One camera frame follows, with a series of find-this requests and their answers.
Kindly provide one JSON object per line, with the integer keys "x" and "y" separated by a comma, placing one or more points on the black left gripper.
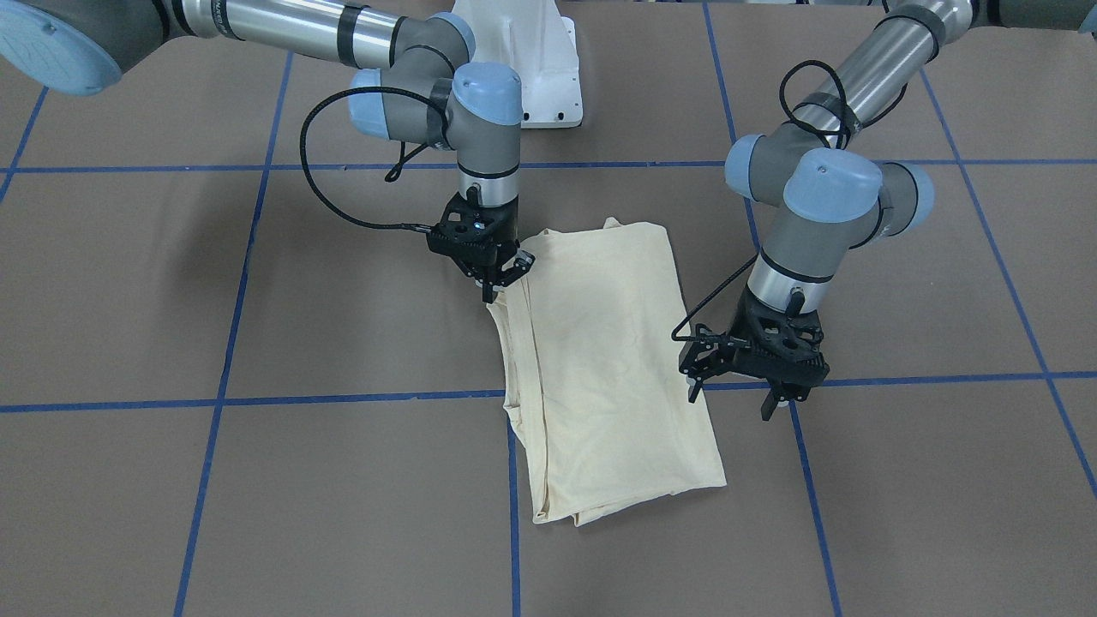
{"x": 704, "y": 353}

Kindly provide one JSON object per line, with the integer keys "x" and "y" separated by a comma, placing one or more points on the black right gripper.
{"x": 506, "y": 224}

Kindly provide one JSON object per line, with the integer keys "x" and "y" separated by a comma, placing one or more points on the cream long-sleeve graphic shirt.
{"x": 594, "y": 391}

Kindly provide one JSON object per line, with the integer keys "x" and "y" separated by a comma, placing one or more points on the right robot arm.
{"x": 416, "y": 82}

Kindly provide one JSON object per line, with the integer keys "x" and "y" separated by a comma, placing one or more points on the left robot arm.
{"x": 829, "y": 200}

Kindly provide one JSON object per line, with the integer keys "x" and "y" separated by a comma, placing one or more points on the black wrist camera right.
{"x": 462, "y": 215}

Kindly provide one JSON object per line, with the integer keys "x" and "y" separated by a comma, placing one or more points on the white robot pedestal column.
{"x": 539, "y": 43}

